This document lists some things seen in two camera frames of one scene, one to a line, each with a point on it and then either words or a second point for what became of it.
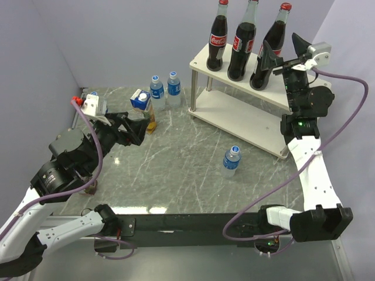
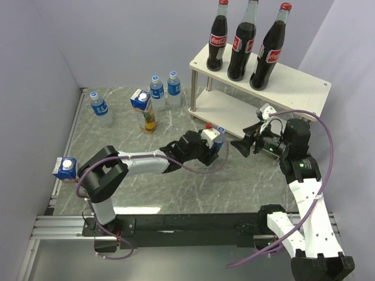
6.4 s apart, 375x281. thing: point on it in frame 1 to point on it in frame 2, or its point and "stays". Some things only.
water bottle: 231,161 to 220,140
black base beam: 186,231 stays
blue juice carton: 142,103 stays
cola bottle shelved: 244,38 stays
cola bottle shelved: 218,37 stays
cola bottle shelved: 275,36 stays
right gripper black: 270,60 to 244,145
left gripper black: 136,129 to 208,157
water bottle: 157,91 stays
